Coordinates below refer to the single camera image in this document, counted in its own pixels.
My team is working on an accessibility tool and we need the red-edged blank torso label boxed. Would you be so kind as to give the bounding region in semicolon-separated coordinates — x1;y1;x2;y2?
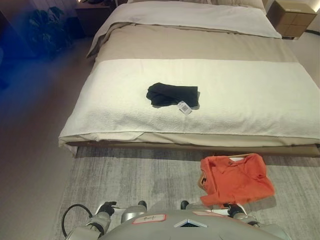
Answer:
192;210;230;218

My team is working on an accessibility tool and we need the tan cube nightstand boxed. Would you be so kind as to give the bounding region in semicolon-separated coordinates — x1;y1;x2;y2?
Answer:
265;0;318;41

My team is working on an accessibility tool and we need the beige upholstered bed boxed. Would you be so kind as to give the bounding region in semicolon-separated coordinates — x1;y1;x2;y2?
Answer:
57;0;320;159

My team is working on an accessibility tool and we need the orange polo shirt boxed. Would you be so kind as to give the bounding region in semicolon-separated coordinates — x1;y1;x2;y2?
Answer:
199;153;277;207

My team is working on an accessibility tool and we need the white QR code tag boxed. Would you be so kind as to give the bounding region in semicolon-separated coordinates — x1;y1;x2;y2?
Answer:
176;100;192;116

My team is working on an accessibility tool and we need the light grey top sheet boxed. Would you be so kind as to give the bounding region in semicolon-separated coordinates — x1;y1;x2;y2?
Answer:
103;3;283;40

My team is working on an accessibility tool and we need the red-edged handwritten torso label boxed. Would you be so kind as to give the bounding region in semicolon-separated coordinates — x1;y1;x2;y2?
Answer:
132;213;168;225

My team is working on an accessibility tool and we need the dark brown nightstand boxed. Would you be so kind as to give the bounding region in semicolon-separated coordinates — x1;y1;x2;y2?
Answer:
74;0;119;39

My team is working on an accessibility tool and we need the silver left robot leg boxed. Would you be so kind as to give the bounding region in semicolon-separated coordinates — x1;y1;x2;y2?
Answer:
116;200;148;221

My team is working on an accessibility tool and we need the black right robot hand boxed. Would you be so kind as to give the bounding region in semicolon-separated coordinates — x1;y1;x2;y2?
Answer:
225;203;247;219

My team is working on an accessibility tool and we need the black garment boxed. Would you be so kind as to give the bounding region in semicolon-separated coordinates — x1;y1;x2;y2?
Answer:
145;82;200;110

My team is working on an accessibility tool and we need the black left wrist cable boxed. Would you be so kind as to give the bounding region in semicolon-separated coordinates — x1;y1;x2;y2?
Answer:
61;203;95;237

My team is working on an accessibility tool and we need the white textured bed throw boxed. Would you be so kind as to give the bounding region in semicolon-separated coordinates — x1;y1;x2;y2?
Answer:
58;58;320;146

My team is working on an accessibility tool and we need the dark leafy plant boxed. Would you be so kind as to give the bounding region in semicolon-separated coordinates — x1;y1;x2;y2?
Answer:
24;4;86;56

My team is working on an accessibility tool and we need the beige duvet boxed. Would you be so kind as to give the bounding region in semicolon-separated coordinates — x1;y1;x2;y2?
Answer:
86;21;301;64

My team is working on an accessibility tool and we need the silver robot leg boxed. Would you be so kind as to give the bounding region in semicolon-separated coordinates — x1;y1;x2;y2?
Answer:
116;200;148;221
180;200;214;214

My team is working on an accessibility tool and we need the silver robot torso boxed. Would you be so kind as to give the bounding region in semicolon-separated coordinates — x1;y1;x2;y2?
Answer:
101;208;291;240

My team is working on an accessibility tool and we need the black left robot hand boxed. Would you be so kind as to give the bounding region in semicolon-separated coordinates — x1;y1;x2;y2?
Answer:
98;201;118;216

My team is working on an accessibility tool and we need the grey floor rug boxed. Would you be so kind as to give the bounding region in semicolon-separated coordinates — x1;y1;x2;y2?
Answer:
53;146;320;240

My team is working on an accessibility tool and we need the silver right robot leg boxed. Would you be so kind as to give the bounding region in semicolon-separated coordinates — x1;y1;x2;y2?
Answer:
180;200;214;214

